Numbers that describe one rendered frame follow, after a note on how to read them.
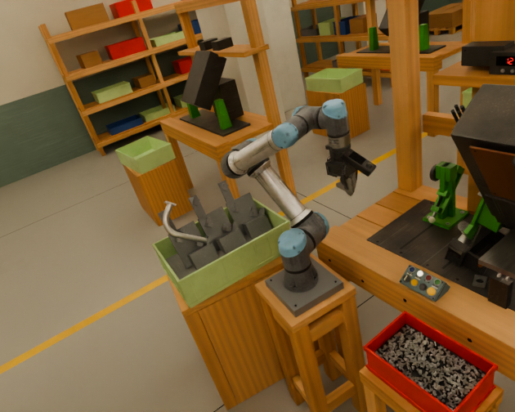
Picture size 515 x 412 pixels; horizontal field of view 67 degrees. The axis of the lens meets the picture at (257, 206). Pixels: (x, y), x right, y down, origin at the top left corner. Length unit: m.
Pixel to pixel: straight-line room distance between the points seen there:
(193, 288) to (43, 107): 6.36
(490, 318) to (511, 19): 1.01
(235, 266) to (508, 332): 1.11
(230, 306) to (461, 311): 1.03
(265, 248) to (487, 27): 1.27
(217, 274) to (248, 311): 0.30
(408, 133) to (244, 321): 1.24
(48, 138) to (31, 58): 1.34
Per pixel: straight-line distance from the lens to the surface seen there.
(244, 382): 2.37
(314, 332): 1.70
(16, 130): 7.90
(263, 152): 1.35
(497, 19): 1.71
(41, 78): 7.82
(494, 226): 1.53
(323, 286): 1.65
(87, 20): 7.39
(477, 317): 1.52
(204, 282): 1.85
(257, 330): 2.15
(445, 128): 2.04
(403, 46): 1.93
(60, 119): 7.90
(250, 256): 1.90
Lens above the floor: 2.01
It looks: 29 degrees down
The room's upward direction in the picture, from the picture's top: 15 degrees counter-clockwise
